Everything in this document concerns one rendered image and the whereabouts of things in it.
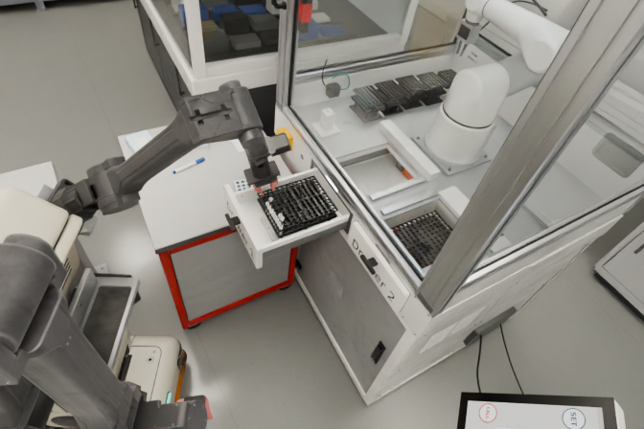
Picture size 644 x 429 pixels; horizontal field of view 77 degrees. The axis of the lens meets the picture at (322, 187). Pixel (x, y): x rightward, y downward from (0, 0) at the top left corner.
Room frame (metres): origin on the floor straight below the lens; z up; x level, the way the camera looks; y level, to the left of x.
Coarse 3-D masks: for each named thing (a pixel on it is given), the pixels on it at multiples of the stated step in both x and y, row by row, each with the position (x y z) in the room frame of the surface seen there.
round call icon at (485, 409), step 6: (480, 402) 0.32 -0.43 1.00; (486, 402) 0.32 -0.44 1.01; (480, 408) 0.31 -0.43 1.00; (486, 408) 0.31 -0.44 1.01; (492, 408) 0.31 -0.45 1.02; (480, 414) 0.30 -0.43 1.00; (486, 414) 0.29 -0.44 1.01; (492, 414) 0.29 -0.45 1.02; (480, 420) 0.28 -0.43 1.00; (486, 420) 0.28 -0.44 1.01; (492, 420) 0.28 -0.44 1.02
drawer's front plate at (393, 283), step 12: (360, 228) 0.81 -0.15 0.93; (348, 240) 0.82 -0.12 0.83; (360, 240) 0.78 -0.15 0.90; (360, 252) 0.77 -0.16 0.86; (372, 252) 0.73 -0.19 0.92; (384, 264) 0.69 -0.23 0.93; (372, 276) 0.70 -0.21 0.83; (384, 276) 0.67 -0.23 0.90; (396, 276) 0.66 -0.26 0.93; (384, 288) 0.65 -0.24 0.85; (396, 288) 0.63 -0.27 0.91; (396, 300) 0.61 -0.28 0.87
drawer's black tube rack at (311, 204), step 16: (272, 192) 0.92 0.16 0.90; (288, 192) 0.96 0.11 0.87; (304, 192) 0.94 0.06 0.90; (320, 192) 0.96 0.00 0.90; (272, 208) 0.85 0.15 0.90; (288, 208) 0.86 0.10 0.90; (304, 208) 0.88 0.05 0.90; (320, 208) 0.89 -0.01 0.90; (336, 208) 0.90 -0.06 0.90; (272, 224) 0.81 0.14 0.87; (288, 224) 0.80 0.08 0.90; (304, 224) 0.83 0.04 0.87
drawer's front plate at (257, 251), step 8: (224, 192) 0.89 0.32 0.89; (232, 192) 0.86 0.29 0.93; (232, 200) 0.83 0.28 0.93; (232, 208) 0.83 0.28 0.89; (240, 208) 0.81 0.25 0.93; (232, 216) 0.83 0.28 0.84; (240, 216) 0.77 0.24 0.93; (240, 224) 0.77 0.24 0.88; (248, 224) 0.75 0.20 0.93; (248, 232) 0.72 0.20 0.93; (248, 240) 0.71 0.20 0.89; (256, 240) 0.69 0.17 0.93; (248, 248) 0.72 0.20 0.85; (256, 248) 0.67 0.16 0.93; (256, 256) 0.67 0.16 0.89; (256, 264) 0.67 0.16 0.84
